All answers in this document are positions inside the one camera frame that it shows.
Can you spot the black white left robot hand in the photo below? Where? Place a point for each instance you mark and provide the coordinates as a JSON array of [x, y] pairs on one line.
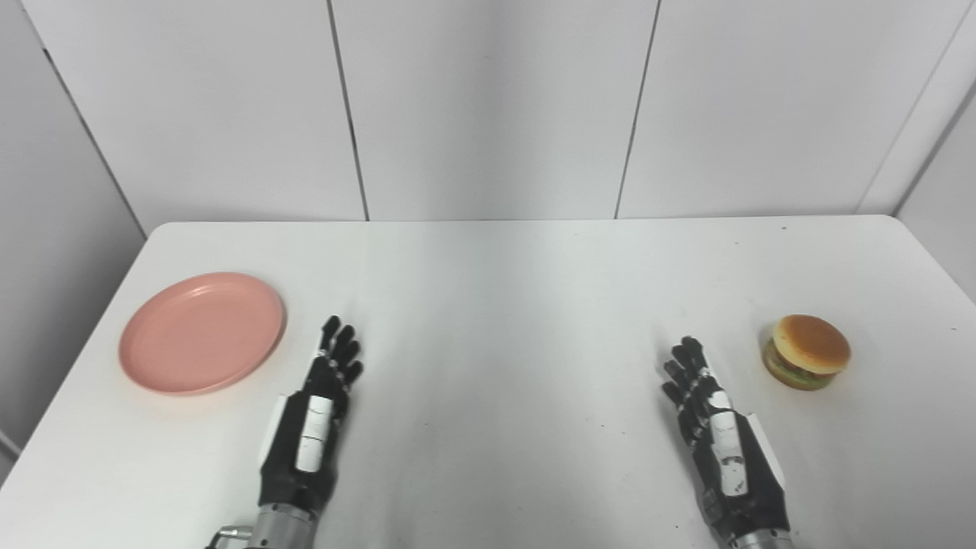
[[293, 457]]

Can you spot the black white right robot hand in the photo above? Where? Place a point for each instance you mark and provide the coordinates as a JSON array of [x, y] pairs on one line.
[[751, 488]]

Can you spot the toy hamburger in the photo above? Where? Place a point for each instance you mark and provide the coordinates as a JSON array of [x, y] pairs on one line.
[[810, 347]]

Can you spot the pink round plate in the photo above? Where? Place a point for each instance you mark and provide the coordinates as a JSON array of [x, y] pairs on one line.
[[200, 334]]

